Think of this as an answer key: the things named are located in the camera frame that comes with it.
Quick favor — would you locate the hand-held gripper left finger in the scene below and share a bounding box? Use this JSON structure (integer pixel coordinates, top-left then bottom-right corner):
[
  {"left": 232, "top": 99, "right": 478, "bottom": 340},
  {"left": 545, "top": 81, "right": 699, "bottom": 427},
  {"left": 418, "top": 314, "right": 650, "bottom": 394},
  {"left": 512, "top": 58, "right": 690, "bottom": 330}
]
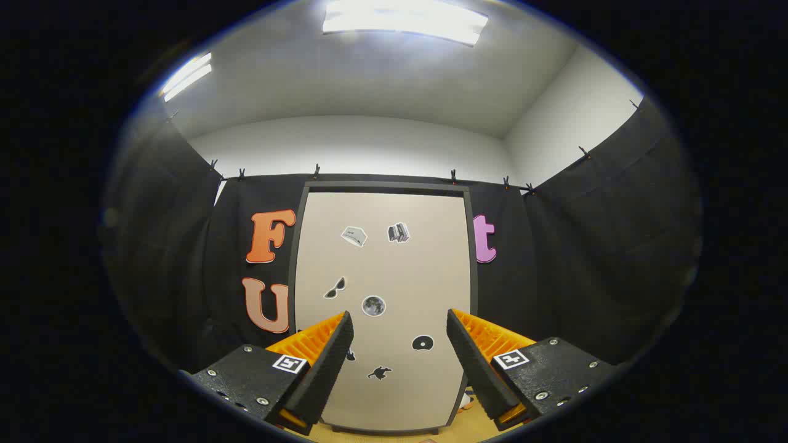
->
[{"left": 182, "top": 311, "right": 355, "bottom": 436}]

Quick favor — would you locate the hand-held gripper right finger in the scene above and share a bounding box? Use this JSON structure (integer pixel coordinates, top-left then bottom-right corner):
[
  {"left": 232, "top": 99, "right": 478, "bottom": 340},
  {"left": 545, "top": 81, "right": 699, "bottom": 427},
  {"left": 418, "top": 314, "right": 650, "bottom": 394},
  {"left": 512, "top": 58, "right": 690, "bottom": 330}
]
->
[{"left": 446, "top": 308, "right": 618, "bottom": 431}]

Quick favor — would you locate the grey shoe cabinet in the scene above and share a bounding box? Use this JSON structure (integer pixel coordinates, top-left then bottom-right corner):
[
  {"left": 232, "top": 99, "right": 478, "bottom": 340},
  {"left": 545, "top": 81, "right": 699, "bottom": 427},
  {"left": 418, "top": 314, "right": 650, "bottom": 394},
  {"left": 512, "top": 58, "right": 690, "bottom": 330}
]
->
[{"left": 288, "top": 180, "right": 480, "bottom": 436}]

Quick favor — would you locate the black backdrop cloth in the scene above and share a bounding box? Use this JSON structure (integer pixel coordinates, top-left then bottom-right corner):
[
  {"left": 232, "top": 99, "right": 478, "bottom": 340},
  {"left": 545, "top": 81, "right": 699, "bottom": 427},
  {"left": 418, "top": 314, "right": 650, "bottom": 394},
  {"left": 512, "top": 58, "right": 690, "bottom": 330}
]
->
[{"left": 102, "top": 98, "right": 702, "bottom": 376}]

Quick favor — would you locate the row of black clips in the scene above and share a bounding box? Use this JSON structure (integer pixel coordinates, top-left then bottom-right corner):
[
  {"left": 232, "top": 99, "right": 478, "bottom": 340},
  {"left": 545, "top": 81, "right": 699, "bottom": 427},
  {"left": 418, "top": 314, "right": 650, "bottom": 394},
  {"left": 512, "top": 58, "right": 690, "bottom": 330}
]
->
[{"left": 166, "top": 98, "right": 644, "bottom": 196}]

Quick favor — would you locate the small ceiling light panel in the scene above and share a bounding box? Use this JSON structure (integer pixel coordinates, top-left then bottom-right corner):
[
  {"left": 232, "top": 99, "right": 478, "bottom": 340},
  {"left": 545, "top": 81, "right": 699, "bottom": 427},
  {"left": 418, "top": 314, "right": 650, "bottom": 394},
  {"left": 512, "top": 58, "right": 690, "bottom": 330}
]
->
[{"left": 161, "top": 52, "right": 213, "bottom": 102}]

